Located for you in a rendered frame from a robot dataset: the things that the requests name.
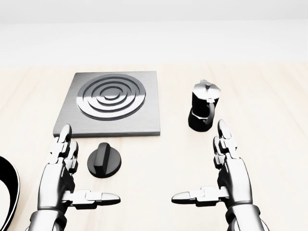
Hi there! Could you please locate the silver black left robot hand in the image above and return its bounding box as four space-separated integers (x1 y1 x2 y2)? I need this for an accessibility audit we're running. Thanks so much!
37 124 121 212

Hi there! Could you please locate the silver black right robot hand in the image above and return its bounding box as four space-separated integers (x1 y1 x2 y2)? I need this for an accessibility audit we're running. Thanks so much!
171 119 257 212

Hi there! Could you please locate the round black stove knob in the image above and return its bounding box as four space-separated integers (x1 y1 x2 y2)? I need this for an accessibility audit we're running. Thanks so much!
87 142 123 179

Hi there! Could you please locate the flat grey stove plate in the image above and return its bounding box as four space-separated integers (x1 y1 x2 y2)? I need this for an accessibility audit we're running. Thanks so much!
52 71 161 139

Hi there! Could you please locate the black pan with white rim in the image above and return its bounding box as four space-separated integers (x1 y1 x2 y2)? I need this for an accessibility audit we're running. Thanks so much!
0 155 21 231

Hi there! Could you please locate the black silver moka pot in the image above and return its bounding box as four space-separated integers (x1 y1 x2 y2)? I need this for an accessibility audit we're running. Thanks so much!
188 79 221 132

